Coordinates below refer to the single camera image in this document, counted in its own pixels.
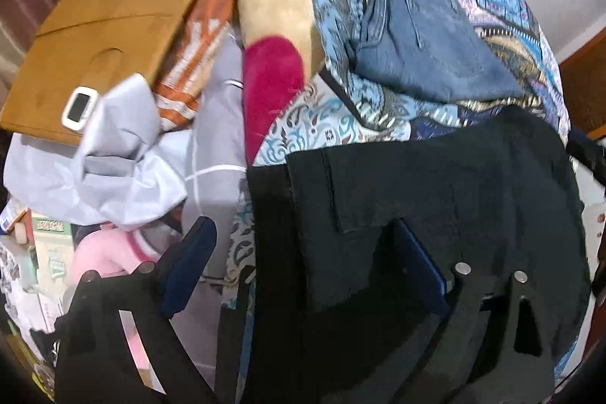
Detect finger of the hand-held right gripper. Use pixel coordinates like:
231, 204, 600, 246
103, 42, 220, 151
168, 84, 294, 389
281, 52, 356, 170
565, 129, 606, 197

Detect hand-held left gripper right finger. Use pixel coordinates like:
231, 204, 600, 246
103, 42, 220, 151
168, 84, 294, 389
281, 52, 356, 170
393, 218, 556, 404

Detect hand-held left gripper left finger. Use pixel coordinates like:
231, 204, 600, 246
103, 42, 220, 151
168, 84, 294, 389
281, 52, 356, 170
53, 216, 219, 404

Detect black pants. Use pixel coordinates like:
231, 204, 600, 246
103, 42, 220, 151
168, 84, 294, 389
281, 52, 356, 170
244, 106, 592, 404

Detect pink garment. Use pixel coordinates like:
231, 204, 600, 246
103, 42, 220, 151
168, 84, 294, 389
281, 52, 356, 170
70, 230, 161, 287

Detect light grey cloth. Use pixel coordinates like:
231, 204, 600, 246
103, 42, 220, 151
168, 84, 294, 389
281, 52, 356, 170
2, 73, 189, 232

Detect green and white box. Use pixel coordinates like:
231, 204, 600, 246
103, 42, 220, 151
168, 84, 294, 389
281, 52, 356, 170
27, 215, 75, 293

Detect grey sheet with white lines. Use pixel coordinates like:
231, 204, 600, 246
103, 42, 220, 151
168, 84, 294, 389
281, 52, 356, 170
182, 32, 249, 286

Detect white digital timer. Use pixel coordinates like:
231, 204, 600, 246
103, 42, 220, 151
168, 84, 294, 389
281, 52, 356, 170
61, 86, 98, 131

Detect blue jeans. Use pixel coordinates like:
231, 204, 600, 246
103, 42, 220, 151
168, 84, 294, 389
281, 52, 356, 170
353, 0, 526, 103

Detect orange patterned cloth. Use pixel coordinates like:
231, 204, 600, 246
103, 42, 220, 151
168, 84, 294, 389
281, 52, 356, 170
152, 0, 267, 134

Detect wooden lap desk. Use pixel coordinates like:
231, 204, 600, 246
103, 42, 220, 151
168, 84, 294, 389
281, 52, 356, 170
0, 0, 251, 147

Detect beige and pink blanket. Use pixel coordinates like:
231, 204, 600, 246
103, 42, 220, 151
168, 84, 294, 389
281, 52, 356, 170
236, 0, 328, 165

